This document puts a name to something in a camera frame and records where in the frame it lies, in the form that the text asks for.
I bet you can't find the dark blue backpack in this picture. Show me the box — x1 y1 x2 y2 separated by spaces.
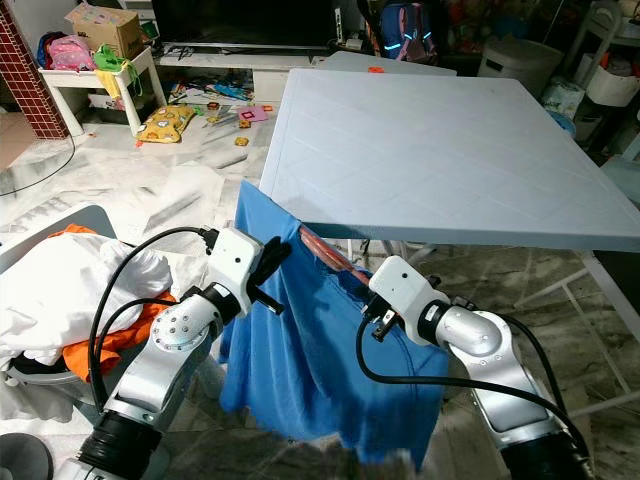
380 0 439 63

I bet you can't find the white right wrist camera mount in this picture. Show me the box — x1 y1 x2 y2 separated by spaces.
368 257 436 336

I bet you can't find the orange cloth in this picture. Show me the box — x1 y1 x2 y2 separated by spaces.
55 225 161 384

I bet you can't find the pink plastic hanger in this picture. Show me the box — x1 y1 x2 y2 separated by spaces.
298 225 371 291

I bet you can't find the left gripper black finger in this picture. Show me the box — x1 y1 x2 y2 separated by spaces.
257 238 294 291

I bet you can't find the white round bin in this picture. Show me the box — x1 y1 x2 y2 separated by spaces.
477 38 566 96

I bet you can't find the white television stand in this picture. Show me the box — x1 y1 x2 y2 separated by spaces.
155 45 336 101

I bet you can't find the long black left arm cable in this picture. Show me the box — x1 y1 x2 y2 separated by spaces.
88 226 219 416

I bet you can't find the green bag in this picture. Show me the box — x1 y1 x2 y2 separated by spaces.
93 45 131 76

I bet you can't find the light blue folding table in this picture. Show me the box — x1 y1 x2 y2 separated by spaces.
257 68 640 331

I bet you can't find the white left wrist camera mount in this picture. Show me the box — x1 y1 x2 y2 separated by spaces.
205 228 266 301

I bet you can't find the small white side table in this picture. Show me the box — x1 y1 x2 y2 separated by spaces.
40 50 166 139

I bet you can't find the black television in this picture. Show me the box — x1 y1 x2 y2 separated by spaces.
150 0 346 49

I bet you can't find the blue shirt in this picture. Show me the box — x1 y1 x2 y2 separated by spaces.
218 180 449 471

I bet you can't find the pink flat toy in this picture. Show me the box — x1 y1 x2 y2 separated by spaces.
238 105 269 126

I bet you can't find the pink bag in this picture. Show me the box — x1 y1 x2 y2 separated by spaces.
45 35 96 73

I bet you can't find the white shirt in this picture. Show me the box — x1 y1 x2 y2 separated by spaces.
0 232 173 366

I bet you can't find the short black left arm cable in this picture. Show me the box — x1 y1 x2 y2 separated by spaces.
95 292 196 401

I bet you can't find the white storage shelf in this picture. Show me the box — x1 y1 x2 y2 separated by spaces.
575 0 640 111

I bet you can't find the cardboard box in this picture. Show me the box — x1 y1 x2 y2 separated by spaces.
65 3 144 59

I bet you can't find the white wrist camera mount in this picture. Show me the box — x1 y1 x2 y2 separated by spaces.
205 228 266 301
368 257 436 336

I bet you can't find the pale blue child chair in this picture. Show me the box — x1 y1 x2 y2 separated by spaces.
0 205 116 271

